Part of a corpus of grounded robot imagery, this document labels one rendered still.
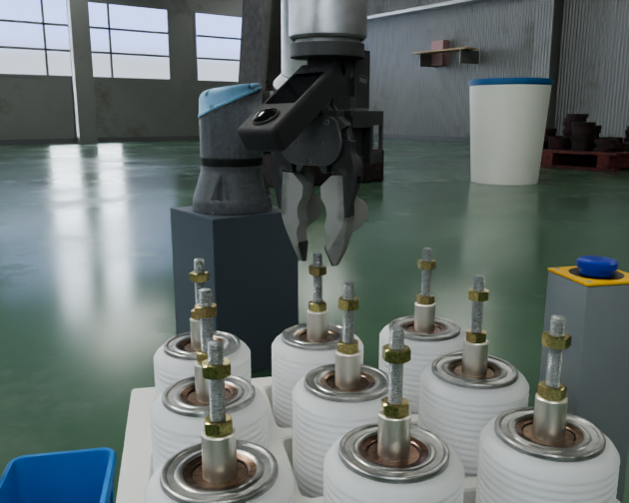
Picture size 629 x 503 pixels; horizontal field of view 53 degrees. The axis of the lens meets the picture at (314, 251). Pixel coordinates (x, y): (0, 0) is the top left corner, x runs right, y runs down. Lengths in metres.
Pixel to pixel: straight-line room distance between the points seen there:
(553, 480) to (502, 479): 0.04
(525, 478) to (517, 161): 4.19
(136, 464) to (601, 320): 0.47
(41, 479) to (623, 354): 0.63
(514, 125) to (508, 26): 7.08
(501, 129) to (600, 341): 3.91
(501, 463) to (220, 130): 0.84
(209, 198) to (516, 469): 0.83
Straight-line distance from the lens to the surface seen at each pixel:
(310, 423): 0.54
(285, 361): 0.64
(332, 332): 0.68
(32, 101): 11.65
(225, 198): 1.17
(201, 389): 0.53
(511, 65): 11.46
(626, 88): 10.37
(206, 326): 0.52
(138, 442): 0.64
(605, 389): 0.74
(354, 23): 0.62
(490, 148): 4.61
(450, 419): 0.57
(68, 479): 0.78
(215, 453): 0.42
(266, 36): 4.24
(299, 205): 0.64
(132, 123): 12.13
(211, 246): 1.13
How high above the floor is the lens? 0.48
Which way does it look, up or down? 12 degrees down
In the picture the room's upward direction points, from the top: straight up
